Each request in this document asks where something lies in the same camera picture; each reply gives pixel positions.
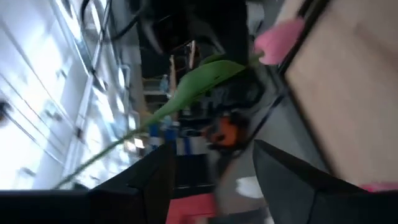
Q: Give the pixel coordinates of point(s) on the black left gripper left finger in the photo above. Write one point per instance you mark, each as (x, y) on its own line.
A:
(146, 193)

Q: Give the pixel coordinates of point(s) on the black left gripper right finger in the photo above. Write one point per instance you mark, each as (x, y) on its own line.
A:
(304, 199)

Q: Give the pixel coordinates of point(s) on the pink artificial tulip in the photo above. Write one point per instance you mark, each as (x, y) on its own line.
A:
(199, 84)

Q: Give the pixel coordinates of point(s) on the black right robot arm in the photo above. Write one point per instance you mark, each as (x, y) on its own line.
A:
(217, 25)

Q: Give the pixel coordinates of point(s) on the red curtain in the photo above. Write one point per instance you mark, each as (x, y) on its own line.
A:
(189, 210)

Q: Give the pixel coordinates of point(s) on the blue storage bins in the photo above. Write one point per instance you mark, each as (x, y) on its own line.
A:
(169, 135)

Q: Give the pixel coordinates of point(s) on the orange and black device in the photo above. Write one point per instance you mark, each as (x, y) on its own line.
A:
(227, 133)

